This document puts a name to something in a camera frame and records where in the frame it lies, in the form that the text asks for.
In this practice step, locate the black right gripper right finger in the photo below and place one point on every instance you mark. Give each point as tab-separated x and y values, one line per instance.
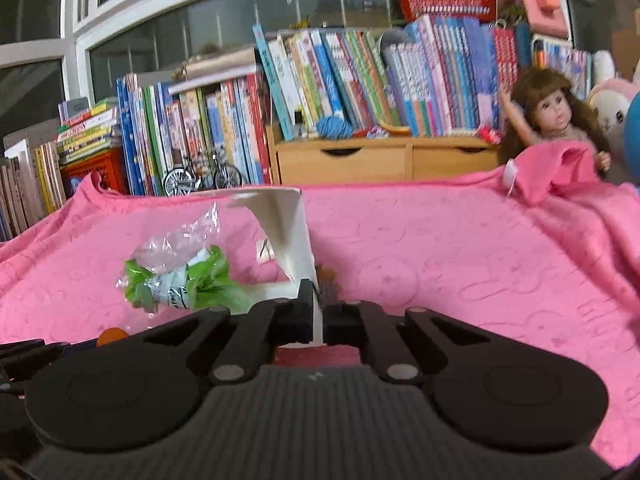
409	349

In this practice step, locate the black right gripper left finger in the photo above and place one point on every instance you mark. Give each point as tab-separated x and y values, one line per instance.
225	348

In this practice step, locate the green white candy wrapper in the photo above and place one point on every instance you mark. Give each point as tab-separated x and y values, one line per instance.
202	282

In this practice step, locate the orange peel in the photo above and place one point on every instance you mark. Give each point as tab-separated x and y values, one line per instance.
111	335

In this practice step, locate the clear plastic bag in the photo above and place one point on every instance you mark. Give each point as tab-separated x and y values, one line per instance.
163	253

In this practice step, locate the row of books beside crate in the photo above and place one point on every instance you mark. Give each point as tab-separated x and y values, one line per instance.
31	187

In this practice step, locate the left row of upright books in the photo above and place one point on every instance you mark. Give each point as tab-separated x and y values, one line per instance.
213	100

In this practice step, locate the stack of flat books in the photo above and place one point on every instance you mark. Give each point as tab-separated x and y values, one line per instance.
89	132

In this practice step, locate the row of tall blue books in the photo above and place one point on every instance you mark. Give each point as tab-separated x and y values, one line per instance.
443	74

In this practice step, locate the row of books on organizer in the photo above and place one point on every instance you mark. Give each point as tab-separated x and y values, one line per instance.
319	72

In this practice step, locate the pink bunny pattern cloth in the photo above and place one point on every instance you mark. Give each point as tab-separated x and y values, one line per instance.
546	261

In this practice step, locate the miniature black bicycle model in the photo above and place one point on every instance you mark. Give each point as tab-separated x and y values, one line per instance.
204	172

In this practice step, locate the wooden drawer organizer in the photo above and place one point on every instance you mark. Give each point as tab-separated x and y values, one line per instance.
386	160

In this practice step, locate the blue yarn ball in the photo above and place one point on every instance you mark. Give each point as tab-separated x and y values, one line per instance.
334	128

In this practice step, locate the brown haired doll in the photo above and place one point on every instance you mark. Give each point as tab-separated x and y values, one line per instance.
541	107

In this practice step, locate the blue Doraemon plush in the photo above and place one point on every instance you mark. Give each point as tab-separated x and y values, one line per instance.
631	138

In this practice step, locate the white pink bunny plush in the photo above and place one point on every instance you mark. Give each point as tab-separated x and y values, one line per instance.
610	98

